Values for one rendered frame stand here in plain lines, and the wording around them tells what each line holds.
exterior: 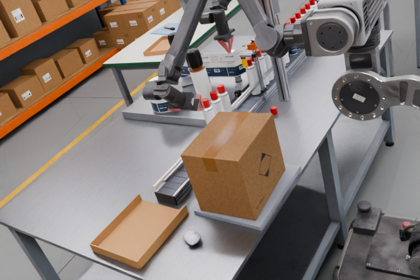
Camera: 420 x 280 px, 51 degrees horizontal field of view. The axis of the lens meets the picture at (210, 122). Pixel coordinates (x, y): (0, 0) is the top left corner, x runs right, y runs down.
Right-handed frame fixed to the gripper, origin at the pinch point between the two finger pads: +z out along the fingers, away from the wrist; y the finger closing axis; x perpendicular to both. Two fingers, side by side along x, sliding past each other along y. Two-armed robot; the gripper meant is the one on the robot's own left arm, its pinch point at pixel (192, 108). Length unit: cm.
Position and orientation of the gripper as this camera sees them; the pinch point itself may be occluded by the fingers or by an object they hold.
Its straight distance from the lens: 176.3
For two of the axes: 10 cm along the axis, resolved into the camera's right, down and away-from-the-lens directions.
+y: -8.5, -0.2, 5.3
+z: 5.0, 3.1, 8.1
